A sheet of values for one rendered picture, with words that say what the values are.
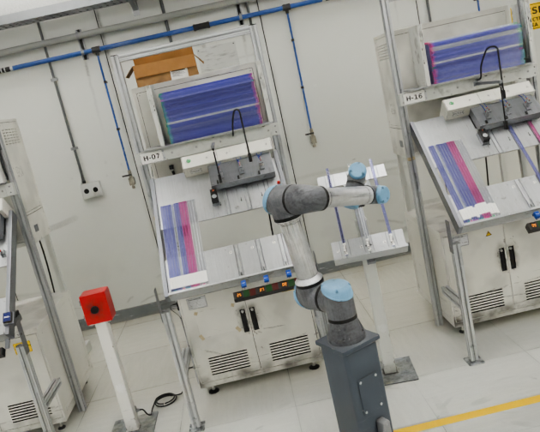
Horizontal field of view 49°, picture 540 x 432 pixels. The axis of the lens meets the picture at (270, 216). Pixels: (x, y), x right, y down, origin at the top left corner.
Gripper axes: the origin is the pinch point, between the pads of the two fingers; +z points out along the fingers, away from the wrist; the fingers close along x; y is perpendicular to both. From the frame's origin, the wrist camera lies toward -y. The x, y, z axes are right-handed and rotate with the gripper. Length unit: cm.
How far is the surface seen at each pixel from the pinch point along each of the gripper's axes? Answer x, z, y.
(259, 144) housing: 43, 18, 43
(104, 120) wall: 166, 129, 133
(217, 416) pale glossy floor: 92, 38, -90
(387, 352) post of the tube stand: 0, 40, -75
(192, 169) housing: 80, 14, 36
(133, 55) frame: 97, -6, 97
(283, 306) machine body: 49, 43, -41
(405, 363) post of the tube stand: -9, 53, -82
